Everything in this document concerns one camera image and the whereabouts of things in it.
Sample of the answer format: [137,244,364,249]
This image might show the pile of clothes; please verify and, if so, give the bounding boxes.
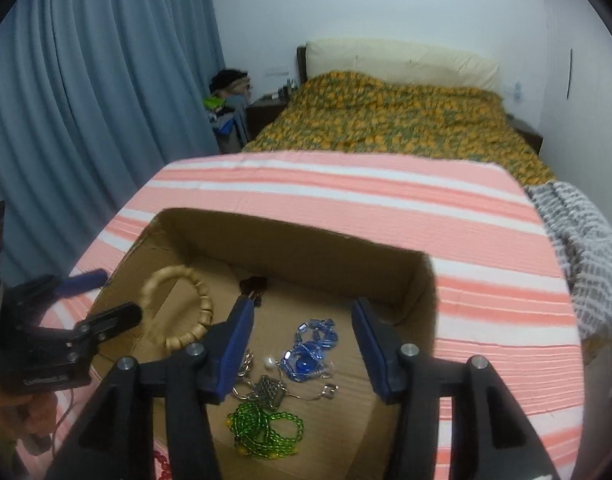
[203,69,252,153]

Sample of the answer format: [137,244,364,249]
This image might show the light wooden bead bracelet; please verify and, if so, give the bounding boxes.
[138,266,214,351]

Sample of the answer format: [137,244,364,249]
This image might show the cream headboard cushion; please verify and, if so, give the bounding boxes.
[305,39,502,93]

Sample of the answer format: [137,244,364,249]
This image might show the blue crystal bracelet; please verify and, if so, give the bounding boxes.
[263,317,339,385]

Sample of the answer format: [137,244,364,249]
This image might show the cardboard box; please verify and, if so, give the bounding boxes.
[73,207,439,480]

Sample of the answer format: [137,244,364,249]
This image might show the yellow floral quilt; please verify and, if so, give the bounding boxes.
[241,71,557,186]

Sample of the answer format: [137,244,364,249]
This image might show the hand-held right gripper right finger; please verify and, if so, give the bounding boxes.
[351,297,562,480]

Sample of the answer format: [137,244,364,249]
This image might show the black bead bracelet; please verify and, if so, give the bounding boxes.
[240,277,268,307]

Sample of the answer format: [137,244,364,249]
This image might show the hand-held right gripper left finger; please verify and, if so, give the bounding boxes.
[46,296,257,480]

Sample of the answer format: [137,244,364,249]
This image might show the grey patterned blanket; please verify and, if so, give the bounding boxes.
[526,181,612,361]

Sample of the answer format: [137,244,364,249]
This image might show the red bead bracelet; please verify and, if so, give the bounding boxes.
[153,450,174,480]

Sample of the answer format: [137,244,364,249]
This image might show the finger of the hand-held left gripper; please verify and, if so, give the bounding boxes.
[53,269,109,298]
[73,302,143,347]

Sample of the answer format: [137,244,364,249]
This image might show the dark wooden nightstand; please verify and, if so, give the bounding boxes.
[246,95,292,136]

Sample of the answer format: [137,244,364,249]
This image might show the blue curtain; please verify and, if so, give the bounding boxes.
[0,0,227,286]

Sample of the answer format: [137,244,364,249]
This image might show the white wardrobe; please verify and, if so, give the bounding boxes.
[536,0,612,241]

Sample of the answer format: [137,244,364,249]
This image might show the pink white striped cloth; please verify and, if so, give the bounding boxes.
[13,150,587,480]

